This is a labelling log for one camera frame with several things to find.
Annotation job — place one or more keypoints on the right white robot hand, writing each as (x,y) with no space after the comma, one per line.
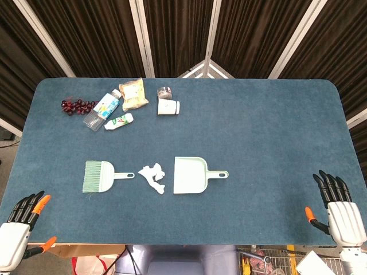
(345,220)

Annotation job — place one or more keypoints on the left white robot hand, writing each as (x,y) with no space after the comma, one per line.
(14,240)

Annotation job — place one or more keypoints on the mint green hand broom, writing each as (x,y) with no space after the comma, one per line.
(104,176)

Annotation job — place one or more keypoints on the white tissue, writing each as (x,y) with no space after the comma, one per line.
(152,174)

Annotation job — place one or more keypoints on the mint green dustpan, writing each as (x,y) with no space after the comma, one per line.
(189,176)

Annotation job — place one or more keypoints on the white paper sheet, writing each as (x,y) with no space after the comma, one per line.
(318,265)

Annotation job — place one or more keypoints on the brown cardboard box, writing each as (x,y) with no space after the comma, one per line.
(86,250)

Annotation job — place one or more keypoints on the red and white bag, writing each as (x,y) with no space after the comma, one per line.
(94,266)

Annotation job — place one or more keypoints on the blue felt table cover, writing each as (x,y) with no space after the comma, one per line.
(258,143)

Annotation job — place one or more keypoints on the bunch of red grapes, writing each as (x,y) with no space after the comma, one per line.
(76,106)

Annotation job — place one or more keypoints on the small white green-label bottle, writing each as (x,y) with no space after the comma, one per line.
(119,121)

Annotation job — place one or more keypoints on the clear bottle with blue label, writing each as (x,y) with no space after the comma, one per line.
(106,107)

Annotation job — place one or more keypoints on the lavender robot torso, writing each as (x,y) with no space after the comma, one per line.
(177,260)

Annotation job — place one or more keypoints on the dark brown pleated curtain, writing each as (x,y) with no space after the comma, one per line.
(252,37)
(17,71)
(91,37)
(177,34)
(338,51)

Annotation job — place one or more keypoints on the beige snack bag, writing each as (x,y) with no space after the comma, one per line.
(133,96)

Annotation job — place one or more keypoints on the white partition frame bar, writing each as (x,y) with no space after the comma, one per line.
(10,127)
(357,118)

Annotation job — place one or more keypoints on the white partition post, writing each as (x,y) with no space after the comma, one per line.
(295,40)
(210,43)
(142,37)
(43,37)

